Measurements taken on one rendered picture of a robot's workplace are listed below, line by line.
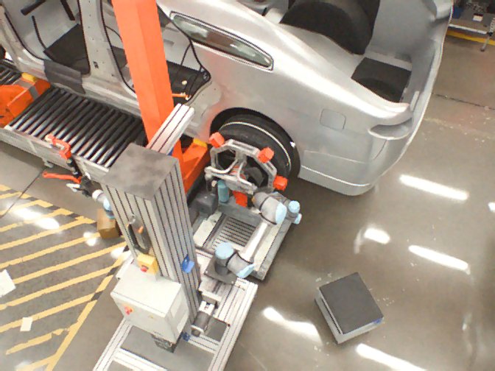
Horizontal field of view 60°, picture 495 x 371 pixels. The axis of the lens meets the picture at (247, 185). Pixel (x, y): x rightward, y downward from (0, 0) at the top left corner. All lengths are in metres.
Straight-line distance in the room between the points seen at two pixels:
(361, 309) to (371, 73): 2.12
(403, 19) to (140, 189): 3.22
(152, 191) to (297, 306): 2.21
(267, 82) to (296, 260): 1.70
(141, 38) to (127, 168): 0.84
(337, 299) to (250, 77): 1.77
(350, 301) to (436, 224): 1.39
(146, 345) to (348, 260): 1.85
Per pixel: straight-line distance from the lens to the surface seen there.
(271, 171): 3.21
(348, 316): 3.45
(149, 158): 1.97
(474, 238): 4.56
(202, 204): 3.77
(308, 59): 2.88
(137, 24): 2.48
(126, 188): 1.89
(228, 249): 2.78
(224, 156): 3.52
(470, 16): 6.51
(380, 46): 4.64
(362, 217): 4.30
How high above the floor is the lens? 3.51
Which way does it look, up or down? 54 degrees down
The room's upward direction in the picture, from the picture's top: 1 degrees clockwise
